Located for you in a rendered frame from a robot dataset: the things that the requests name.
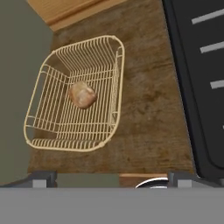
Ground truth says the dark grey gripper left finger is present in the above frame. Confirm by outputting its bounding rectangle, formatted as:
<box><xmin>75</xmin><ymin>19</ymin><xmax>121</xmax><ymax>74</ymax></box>
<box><xmin>1</xmin><ymin>171</ymin><xmax>58</xmax><ymax>189</ymax></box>

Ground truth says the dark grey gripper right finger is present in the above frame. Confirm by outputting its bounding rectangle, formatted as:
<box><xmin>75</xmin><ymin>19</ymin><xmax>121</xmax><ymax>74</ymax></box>
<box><xmin>167</xmin><ymin>171</ymin><xmax>222</xmax><ymax>189</ymax></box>

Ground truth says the brown round bread roll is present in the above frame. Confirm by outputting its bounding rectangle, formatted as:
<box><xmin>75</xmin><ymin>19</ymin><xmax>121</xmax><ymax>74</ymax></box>
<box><xmin>68</xmin><ymin>80</ymin><xmax>98</xmax><ymax>110</ymax></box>

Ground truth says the light wooden cabinet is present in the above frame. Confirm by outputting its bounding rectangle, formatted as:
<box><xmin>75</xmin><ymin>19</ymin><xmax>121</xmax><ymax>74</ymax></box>
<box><xmin>26</xmin><ymin>0</ymin><xmax>130</xmax><ymax>32</ymax></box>

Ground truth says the black hob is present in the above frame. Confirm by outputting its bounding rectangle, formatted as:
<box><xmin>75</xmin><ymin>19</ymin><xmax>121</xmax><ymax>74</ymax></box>
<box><xmin>162</xmin><ymin>0</ymin><xmax>224</xmax><ymax>184</ymax></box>

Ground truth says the cream wire basket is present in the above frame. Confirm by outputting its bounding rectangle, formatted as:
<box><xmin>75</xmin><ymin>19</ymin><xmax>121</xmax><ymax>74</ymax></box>
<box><xmin>23</xmin><ymin>35</ymin><xmax>126</xmax><ymax>153</ymax></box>

